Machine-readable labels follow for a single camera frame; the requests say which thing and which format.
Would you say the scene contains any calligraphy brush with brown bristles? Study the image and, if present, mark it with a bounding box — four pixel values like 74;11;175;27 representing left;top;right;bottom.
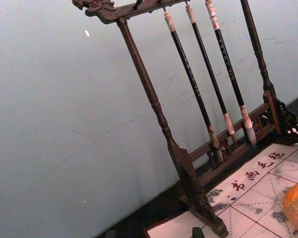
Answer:
184;2;239;147

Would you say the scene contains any black table cloth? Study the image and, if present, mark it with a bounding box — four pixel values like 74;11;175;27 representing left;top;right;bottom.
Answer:
99;90;298;238

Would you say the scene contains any dark carved wooden brush rack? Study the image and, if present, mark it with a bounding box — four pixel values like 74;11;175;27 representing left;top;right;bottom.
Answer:
72;0;298;238

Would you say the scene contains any calligraphy brush with white label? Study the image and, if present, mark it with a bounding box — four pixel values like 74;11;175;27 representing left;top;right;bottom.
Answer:
204;0;257;146

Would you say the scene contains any calligraphy brush with dark bristles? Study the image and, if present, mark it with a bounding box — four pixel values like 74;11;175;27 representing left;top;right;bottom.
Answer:
163;10;224;166

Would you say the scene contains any white felt mat red grid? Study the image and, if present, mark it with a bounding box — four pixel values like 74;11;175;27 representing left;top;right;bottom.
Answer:
143;142;298;238

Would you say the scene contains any small dark green block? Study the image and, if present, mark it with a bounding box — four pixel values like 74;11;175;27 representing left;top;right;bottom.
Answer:
191;227;206;238

